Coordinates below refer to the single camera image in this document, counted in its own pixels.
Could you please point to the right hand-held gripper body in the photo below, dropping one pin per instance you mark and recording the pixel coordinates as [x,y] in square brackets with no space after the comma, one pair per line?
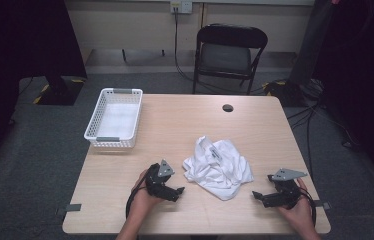
[285,190]

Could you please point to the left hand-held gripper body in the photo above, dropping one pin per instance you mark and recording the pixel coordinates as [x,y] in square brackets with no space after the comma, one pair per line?
[156,185]

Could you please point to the white t-shirt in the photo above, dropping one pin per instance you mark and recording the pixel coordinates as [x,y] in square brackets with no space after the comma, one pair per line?
[218,168]

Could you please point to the person's left hand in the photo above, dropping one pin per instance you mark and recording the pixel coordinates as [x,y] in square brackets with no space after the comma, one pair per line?
[140,203]

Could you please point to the person's right hand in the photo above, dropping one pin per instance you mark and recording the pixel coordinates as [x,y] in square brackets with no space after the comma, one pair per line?
[296,213]

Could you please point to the white plastic basket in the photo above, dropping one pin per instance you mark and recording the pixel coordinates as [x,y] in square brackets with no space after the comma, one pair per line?
[115,120]

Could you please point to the black stand base yellow stripes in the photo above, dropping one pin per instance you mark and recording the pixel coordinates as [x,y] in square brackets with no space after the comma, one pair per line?
[285,93]
[60,93]

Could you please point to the black curtain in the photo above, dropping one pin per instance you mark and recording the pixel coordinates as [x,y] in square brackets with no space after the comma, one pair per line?
[15,66]
[365,83]

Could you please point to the black folding chair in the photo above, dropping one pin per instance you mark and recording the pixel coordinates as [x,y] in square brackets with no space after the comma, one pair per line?
[225,60]

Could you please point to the grey table bracket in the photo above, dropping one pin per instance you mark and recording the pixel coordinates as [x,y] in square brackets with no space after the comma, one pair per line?
[323,204]
[70,208]

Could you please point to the white wall socket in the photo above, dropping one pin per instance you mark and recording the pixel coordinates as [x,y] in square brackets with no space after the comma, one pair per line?
[181,6]

